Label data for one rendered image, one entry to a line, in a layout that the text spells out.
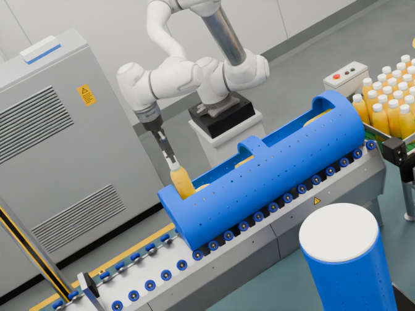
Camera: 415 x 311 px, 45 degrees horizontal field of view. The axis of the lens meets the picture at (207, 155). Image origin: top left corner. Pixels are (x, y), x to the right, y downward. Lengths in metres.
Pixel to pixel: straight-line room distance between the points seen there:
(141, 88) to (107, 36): 2.98
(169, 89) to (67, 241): 2.39
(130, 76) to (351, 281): 1.04
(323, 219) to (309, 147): 0.32
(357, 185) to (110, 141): 1.88
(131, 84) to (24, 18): 2.89
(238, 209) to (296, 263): 1.26
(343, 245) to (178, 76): 0.81
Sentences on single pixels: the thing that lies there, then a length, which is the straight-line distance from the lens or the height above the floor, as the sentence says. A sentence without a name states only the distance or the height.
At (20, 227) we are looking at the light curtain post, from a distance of 2.27.
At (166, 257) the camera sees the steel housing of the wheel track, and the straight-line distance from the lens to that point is 2.20.
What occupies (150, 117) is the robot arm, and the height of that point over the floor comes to 1.58.
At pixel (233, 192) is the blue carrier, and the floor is 1.16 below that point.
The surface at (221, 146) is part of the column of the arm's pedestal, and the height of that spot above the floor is 0.94.
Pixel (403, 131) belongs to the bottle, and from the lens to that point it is 2.35.
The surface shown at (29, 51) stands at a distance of 3.47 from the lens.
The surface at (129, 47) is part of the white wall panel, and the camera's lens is 4.75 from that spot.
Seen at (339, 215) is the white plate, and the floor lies 1.04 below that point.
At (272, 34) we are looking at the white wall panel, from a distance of 5.34.
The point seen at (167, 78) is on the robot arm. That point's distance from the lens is 1.67.
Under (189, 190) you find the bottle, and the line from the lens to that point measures 1.98.
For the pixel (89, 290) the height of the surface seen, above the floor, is 1.06.
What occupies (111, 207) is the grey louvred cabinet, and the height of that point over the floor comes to 0.28.
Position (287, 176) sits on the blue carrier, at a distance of 2.04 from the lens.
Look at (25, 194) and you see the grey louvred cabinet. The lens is 3.63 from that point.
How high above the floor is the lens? 2.38
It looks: 33 degrees down
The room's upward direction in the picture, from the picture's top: 24 degrees counter-clockwise
